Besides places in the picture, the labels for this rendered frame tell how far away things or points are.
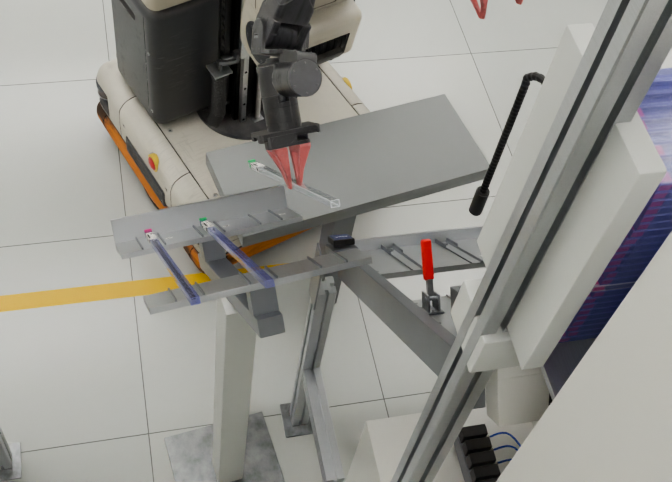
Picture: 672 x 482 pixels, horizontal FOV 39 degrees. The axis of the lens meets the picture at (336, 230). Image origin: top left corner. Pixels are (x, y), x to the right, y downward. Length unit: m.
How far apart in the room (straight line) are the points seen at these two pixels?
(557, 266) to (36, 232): 2.05
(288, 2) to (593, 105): 0.82
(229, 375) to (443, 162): 0.71
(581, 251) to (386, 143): 1.38
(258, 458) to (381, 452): 0.68
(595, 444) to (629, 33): 0.38
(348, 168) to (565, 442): 1.26
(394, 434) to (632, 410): 0.99
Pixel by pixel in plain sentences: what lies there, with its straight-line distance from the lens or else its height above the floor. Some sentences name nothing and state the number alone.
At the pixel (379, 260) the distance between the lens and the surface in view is 1.76.
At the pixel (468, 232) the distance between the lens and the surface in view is 1.90.
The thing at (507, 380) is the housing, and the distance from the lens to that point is 1.16.
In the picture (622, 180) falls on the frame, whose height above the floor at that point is 1.69.
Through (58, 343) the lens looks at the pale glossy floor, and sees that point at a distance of 2.56.
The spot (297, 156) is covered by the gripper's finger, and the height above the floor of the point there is 1.02.
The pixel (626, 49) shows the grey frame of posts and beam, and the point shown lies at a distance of 0.70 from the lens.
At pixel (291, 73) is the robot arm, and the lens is 1.45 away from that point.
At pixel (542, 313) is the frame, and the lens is 0.92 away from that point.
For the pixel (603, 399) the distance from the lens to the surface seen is 0.87.
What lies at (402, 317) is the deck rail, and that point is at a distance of 1.44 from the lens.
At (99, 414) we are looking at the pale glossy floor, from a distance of 2.46.
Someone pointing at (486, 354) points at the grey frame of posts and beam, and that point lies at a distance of 1.03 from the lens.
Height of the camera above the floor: 2.23
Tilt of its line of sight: 54 degrees down
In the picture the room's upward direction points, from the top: 11 degrees clockwise
